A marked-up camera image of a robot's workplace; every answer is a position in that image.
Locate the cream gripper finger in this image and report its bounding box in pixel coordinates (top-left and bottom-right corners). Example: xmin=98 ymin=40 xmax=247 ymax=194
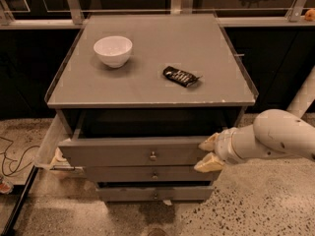
xmin=194 ymin=152 xmax=224 ymax=173
xmin=198 ymin=133 xmax=219 ymax=151

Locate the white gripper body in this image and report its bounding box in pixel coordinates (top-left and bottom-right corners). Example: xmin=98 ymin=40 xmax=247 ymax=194
xmin=215 ymin=127 xmax=245 ymax=165

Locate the grey top drawer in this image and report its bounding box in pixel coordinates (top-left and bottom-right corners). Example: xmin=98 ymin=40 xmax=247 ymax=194
xmin=59 ymin=108 xmax=213 ymax=167

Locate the grey drawer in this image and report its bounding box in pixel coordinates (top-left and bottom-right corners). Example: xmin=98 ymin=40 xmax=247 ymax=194
xmin=59 ymin=108 xmax=213 ymax=167
xmin=85 ymin=166 xmax=221 ymax=182
xmin=96 ymin=186 xmax=213 ymax=202

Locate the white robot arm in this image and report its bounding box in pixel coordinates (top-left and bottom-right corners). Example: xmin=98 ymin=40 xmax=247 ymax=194
xmin=194 ymin=68 xmax=315 ymax=173

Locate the grey bottom drawer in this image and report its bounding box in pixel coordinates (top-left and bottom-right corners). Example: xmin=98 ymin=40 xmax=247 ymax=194
xmin=96 ymin=186 xmax=213 ymax=202

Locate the grey drawer cabinet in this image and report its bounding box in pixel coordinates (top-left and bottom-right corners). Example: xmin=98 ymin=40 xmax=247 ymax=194
xmin=44 ymin=13 xmax=260 ymax=140

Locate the grey middle drawer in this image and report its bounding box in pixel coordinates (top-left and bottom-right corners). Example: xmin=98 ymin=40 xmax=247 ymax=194
xmin=85 ymin=166 xmax=221 ymax=182

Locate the black snack wrapper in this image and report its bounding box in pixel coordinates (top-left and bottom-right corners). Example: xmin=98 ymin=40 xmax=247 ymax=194
xmin=162 ymin=66 xmax=201 ymax=88

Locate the white ceramic bowl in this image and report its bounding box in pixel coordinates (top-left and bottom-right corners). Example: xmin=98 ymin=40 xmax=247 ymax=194
xmin=94 ymin=35 xmax=133 ymax=68

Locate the white tape roll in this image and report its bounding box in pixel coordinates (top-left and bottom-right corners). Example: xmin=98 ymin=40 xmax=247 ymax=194
xmin=50 ymin=148 xmax=68 ymax=165

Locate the clear plastic bin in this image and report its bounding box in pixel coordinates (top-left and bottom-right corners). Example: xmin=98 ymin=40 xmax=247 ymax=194
xmin=34 ymin=116 xmax=83 ymax=178

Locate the small orange object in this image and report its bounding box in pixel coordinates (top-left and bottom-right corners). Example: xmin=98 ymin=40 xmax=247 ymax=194
xmin=304 ymin=9 xmax=315 ymax=21

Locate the red white object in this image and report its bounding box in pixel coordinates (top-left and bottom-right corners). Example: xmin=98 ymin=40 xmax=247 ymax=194
xmin=0 ymin=175 xmax=14 ymax=195

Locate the black cable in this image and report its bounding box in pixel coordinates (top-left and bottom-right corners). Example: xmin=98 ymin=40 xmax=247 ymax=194
xmin=0 ymin=135 xmax=41 ymax=177

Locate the metal railing frame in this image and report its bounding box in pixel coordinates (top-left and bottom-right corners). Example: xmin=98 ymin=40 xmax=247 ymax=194
xmin=1 ymin=0 xmax=315 ymax=30

